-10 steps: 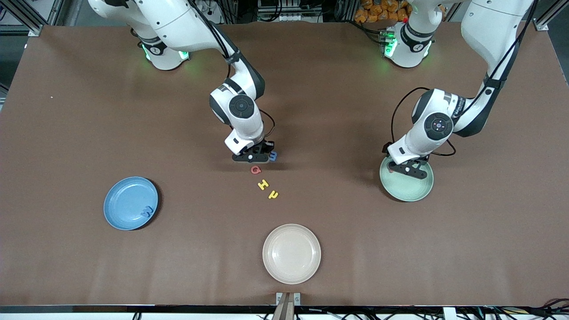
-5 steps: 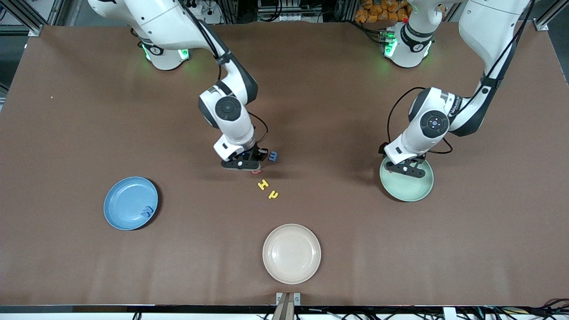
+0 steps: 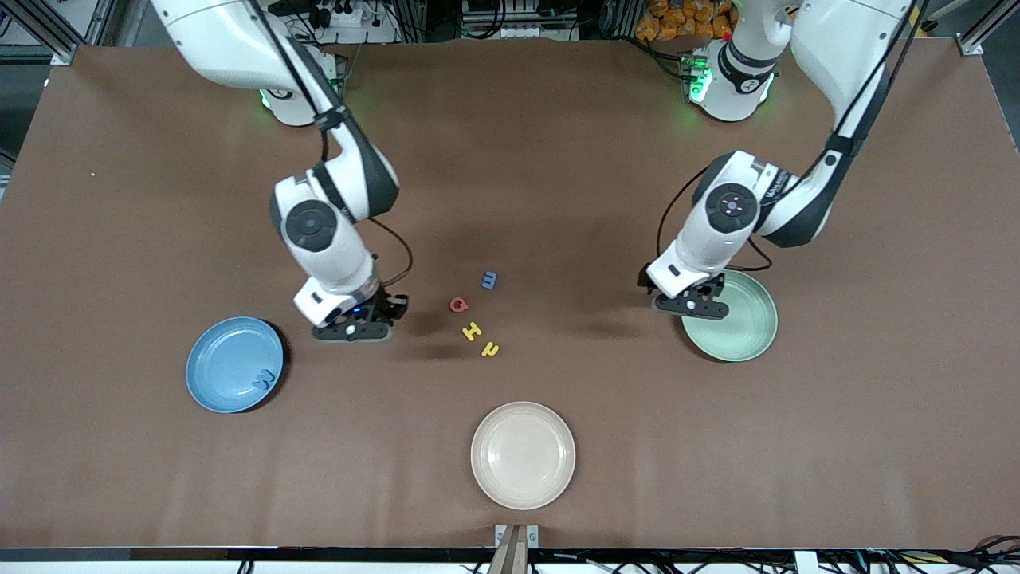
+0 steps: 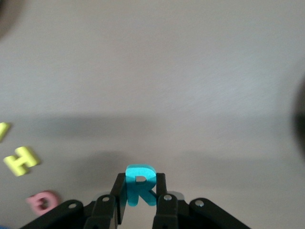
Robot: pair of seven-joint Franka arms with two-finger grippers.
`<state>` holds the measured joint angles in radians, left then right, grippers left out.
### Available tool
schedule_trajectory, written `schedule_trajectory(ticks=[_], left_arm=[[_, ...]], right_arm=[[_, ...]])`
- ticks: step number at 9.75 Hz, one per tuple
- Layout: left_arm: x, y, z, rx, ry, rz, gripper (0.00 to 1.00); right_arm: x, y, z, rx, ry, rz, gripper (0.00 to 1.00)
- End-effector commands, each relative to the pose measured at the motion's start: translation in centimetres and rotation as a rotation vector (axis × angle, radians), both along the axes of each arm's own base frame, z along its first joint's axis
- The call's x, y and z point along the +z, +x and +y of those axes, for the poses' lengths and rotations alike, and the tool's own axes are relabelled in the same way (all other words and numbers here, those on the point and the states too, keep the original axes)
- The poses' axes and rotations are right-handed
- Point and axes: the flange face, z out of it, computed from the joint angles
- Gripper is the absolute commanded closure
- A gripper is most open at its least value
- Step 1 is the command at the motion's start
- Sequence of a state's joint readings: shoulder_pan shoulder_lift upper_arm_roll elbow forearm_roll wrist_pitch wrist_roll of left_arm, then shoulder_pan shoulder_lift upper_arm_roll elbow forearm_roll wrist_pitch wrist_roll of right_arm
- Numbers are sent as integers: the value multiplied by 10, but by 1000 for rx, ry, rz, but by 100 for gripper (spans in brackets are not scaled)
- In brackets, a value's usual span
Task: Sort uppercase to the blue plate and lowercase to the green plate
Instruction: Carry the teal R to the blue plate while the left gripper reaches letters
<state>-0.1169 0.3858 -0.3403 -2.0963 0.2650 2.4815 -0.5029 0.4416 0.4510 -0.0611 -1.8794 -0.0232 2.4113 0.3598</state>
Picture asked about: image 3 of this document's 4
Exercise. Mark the brown table cover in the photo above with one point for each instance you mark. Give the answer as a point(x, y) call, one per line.
point(876, 438)

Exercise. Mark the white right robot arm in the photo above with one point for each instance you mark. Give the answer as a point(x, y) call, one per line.
point(223, 40)

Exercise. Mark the blue plate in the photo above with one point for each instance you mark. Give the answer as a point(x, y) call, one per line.
point(223, 359)

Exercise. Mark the yellow foam capital letter H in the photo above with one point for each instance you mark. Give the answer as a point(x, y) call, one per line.
point(472, 332)

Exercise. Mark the orange snack pile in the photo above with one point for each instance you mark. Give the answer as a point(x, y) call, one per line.
point(677, 16)

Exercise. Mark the aluminium frame post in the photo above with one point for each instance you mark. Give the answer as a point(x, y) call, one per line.
point(968, 44)
point(62, 53)

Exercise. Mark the yellow foam small letter h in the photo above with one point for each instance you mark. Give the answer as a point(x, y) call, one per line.
point(489, 349)

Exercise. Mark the red foam letter Q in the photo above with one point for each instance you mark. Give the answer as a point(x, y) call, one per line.
point(458, 304)

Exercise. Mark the blue foam capital letter W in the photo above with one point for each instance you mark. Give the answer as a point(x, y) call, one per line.
point(263, 381)

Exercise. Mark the grey equipment box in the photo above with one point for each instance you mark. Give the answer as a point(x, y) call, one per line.
point(518, 24)

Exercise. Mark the white power strip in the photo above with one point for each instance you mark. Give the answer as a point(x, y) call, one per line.
point(351, 17)

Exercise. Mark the blue foam letter m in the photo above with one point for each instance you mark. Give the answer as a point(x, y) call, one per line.
point(489, 280)

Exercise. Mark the green plate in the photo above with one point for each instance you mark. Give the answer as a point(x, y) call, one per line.
point(741, 327)

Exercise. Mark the metal table edge bracket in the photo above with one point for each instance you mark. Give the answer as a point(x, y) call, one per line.
point(516, 542)

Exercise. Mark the beige plate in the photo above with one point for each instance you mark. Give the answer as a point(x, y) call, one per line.
point(523, 455)

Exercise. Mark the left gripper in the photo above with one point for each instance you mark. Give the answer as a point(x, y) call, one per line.
point(712, 284)

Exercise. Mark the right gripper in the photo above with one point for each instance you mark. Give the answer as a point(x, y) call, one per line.
point(387, 304)

